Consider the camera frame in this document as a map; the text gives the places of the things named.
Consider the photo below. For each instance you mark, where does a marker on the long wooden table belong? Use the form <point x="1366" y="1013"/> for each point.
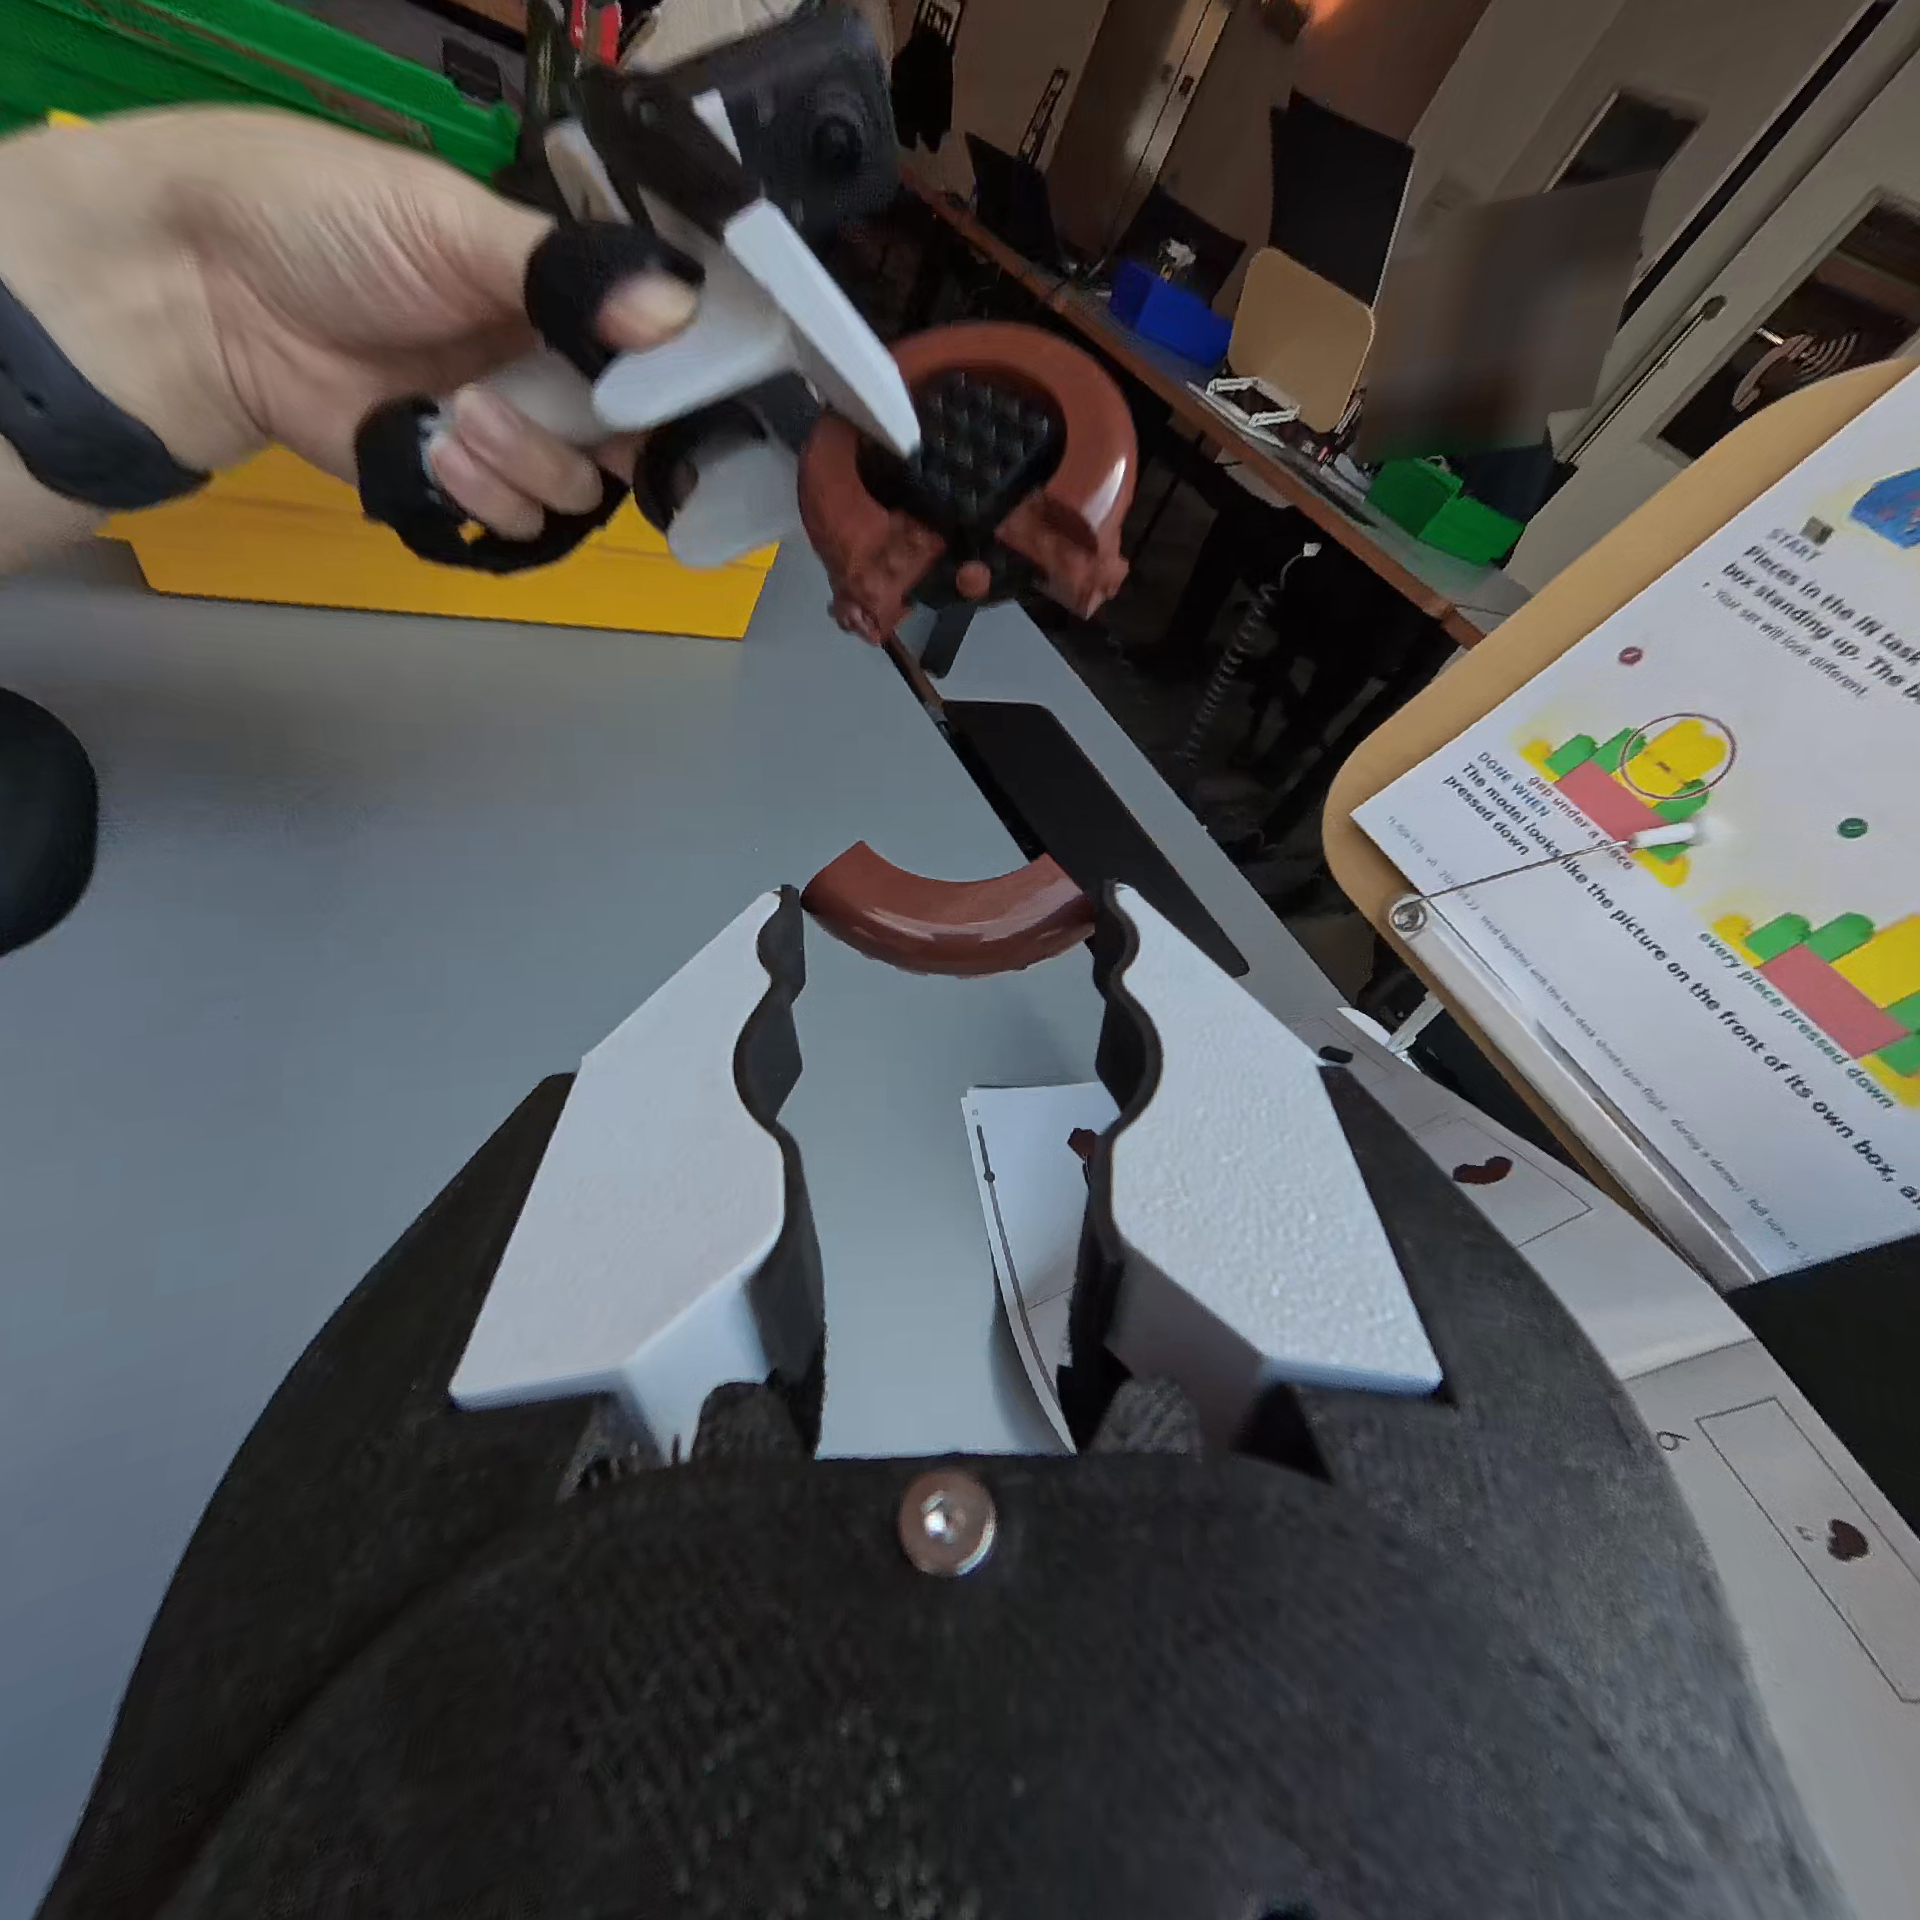
<point x="1441" y="589"/>

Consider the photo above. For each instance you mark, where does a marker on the grey desk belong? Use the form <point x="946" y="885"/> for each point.
<point x="377" y="780"/>

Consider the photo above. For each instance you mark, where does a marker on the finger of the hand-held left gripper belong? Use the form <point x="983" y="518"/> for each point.
<point x="811" y="301"/>
<point x="734" y="505"/>

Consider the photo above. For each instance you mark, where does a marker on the small white truss model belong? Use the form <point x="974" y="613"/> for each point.
<point x="1254" y="404"/>

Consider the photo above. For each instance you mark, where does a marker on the yellow plastic bin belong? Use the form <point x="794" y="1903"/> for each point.
<point x="301" y="556"/>

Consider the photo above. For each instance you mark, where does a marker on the blue plastic bin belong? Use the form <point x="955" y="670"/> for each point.
<point x="1172" y="308"/>

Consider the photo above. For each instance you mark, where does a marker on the printed instruction sheet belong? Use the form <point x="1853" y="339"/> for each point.
<point x="1799" y="705"/>

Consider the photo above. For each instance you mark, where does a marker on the green plastic bin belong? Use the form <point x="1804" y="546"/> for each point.
<point x="226" y="61"/>

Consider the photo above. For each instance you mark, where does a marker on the brown and black brick assembly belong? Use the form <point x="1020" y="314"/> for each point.
<point x="1081" y="452"/>

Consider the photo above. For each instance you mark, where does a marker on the brown arch brick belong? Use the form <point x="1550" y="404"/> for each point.
<point x="946" y="923"/>

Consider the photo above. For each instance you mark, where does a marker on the black wristband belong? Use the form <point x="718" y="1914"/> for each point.
<point x="76" y="421"/>

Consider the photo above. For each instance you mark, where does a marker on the white parts sheet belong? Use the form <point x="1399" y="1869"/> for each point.
<point x="1036" y="1201"/>

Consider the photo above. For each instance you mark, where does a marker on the person's left hand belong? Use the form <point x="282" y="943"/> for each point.
<point x="270" y="271"/>

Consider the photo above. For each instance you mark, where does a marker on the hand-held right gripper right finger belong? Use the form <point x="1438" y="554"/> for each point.
<point x="1261" y="1201"/>

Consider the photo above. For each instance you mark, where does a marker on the black wrist rest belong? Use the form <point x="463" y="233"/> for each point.
<point x="37" y="811"/>

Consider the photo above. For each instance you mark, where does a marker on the beige chair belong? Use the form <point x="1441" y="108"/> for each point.
<point x="1307" y="339"/>

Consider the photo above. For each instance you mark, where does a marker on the small green bin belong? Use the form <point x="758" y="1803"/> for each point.
<point x="1441" y="511"/>

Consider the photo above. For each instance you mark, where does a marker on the window with handset logo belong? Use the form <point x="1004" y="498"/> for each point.
<point x="1787" y="375"/>

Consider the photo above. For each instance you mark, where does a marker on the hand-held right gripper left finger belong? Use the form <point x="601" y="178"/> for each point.
<point x="645" y="1201"/>

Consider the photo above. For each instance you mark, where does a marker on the wooden clipboard stand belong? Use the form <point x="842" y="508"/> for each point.
<point x="1435" y="705"/>

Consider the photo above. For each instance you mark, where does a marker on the black monitor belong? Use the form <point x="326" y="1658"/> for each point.
<point x="1342" y="196"/>

